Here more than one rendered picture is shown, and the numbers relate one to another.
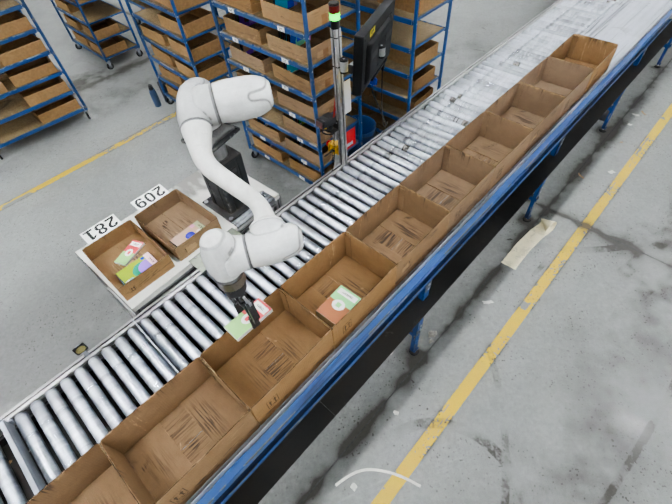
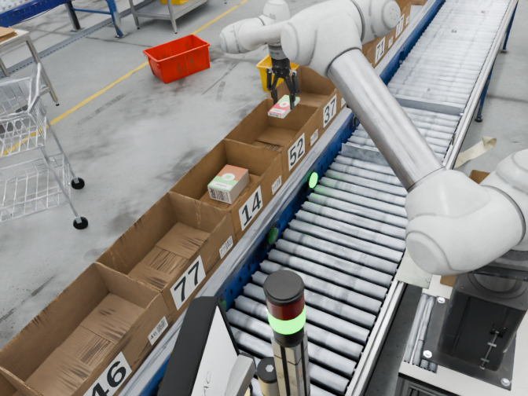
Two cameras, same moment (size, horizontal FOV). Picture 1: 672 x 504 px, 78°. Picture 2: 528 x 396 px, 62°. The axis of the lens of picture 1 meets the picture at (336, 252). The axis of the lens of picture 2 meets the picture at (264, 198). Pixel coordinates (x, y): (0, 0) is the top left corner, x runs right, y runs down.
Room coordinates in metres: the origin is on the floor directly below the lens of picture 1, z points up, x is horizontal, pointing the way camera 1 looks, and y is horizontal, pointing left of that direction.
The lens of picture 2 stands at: (2.39, -0.19, 2.10)
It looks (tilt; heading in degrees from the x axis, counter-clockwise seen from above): 41 degrees down; 167
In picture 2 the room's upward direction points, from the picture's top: 7 degrees counter-clockwise
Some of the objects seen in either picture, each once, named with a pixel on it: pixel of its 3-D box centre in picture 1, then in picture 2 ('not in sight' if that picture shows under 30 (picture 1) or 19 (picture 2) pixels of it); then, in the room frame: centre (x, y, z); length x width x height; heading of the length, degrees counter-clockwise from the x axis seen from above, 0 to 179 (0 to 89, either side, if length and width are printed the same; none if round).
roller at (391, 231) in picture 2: not in sight; (354, 221); (1.14, 0.49, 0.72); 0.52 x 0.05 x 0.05; 43
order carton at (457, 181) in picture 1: (445, 188); (89, 339); (1.51, -0.58, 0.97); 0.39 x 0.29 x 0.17; 133
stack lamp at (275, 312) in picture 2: (334, 11); (285, 304); (2.06, -0.10, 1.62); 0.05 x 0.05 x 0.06
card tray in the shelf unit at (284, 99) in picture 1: (311, 96); not in sight; (2.79, 0.07, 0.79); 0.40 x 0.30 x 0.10; 44
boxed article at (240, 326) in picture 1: (248, 318); (284, 106); (0.76, 0.33, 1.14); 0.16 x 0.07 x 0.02; 133
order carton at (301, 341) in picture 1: (270, 352); (274, 137); (0.71, 0.29, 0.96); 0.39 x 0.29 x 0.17; 133
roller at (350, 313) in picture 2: (305, 242); (310, 298); (1.45, 0.16, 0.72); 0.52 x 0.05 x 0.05; 43
